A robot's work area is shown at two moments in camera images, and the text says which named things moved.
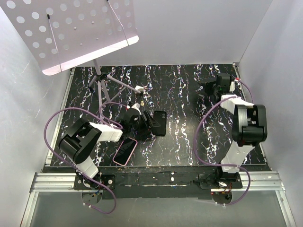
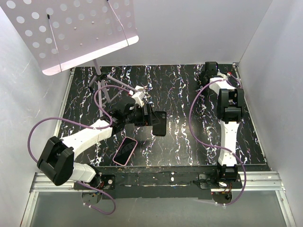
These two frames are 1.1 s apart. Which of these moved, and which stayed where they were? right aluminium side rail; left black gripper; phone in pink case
Moved: left black gripper
Stayed: right aluminium side rail; phone in pink case
